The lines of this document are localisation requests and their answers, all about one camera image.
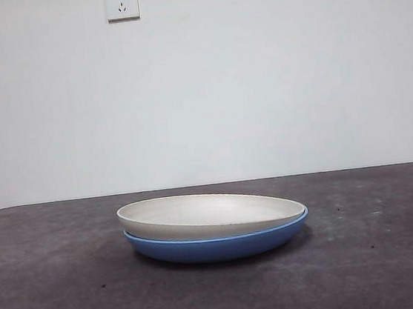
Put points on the blue round plate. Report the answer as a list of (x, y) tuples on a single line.
[(217, 248)]

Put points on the white wall socket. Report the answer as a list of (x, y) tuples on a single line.
[(122, 3)]

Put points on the white round plate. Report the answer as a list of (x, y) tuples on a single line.
[(206, 214)]

